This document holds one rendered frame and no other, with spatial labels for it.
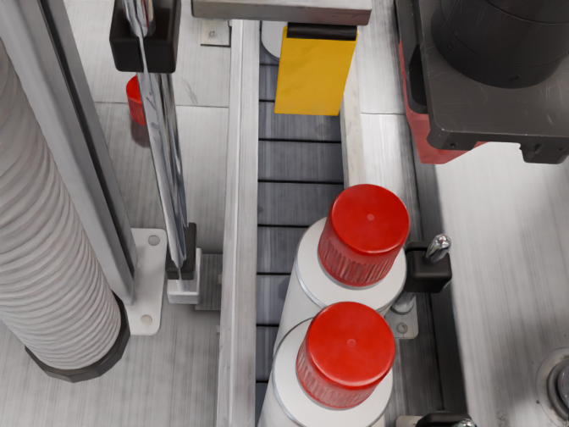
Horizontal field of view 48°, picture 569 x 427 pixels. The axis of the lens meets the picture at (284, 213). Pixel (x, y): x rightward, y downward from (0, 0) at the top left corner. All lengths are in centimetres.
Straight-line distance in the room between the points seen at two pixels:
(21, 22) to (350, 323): 16
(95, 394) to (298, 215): 20
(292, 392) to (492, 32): 16
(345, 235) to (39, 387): 31
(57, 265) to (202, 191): 40
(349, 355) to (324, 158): 30
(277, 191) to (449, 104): 25
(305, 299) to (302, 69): 10
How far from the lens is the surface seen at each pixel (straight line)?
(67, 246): 16
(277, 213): 49
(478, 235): 51
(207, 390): 49
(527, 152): 30
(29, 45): 26
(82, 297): 18
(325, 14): 25
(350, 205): 26
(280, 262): 47
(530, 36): 26
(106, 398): 50
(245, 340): 36
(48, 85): 28
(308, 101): 30
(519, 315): 50
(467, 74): 28
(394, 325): 52
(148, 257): 52
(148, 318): 50
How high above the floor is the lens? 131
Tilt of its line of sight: 62 degrees down
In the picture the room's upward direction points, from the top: 10 degrees clockwise
